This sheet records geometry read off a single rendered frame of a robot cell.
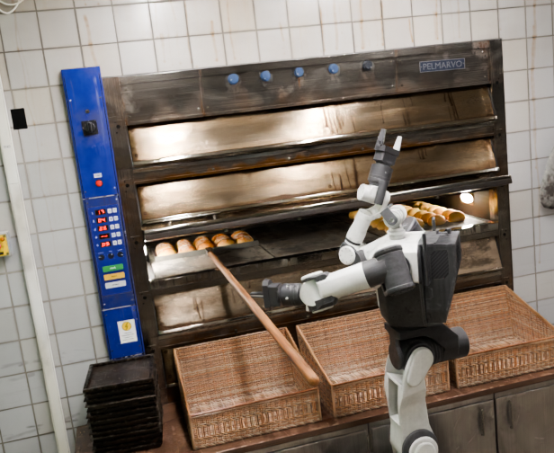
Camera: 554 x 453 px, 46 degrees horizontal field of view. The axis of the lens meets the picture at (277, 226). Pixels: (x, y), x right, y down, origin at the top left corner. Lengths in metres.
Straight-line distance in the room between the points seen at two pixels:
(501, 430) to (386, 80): 1.70
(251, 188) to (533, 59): 1.59
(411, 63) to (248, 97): 0.82
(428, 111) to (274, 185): 0.85
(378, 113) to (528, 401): 1.50
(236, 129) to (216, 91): 0.20
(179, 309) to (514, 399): 1.57
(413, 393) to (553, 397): 1.03
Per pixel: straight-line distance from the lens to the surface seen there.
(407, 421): 2.53
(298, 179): 3.11
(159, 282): 3.06
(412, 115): 3.30
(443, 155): 3.41
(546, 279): 3.83
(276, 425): 2.85
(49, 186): 2.99
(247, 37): 3.06
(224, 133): 3.02
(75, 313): 3.09
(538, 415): 3.33
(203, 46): 3.02
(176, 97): 3.00
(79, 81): 2.95
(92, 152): 2.94
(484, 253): 3.59
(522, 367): 3.25
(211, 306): 3.13
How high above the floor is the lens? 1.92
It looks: 11 degrees down
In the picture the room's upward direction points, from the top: 6 degrees counter-clockwise
